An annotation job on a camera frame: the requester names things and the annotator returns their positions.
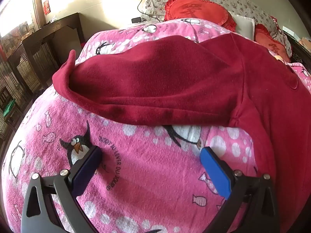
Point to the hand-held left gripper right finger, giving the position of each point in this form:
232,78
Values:
216,172

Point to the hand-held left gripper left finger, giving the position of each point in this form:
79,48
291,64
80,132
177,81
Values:
88,172

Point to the dark red sweater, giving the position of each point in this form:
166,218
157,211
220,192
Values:
158,77

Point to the pink penguin print blanket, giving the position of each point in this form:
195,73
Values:
145,174

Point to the green tray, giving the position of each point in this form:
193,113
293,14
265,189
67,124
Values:
9,106

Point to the dark wooden cabinet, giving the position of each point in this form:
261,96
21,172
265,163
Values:
36,53

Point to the small red heart cushion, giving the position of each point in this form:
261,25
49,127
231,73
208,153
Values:
269,41

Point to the dark carved wooden headboard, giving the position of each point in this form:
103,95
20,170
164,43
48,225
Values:
300,53

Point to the white pillow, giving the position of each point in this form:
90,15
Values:
244,25

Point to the black phone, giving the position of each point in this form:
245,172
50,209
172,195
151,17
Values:
136,20

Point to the large red heart cushion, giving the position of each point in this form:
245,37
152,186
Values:
196,11

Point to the large floral pillow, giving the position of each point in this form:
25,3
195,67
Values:
243,2

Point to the window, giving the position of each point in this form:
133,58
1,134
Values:
14,7

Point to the red paper wall decoration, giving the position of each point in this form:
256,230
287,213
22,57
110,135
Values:
47,7

